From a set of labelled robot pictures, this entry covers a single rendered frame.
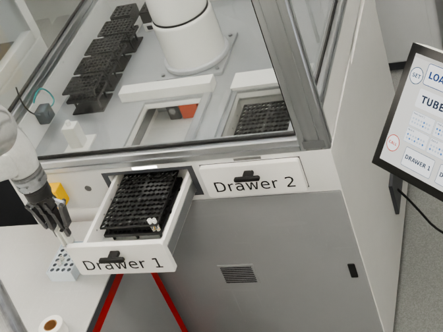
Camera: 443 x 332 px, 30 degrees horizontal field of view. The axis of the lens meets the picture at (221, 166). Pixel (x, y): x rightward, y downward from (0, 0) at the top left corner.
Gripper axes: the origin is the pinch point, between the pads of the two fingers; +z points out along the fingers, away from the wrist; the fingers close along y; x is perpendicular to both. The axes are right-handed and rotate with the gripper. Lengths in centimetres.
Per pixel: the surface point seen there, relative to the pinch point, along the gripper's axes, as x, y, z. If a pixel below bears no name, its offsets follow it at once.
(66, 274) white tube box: -10.9, 3.4, 4.6
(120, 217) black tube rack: 0.0, 21.7, -6.3
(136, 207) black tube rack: 4.0, 25.0, -6.3
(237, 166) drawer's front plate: 15, 53, -9
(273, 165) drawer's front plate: 16, 64, -8
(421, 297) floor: 47, 86, 84
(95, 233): -3.4, 13.8, -3.9
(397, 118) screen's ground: 14, 100, -22
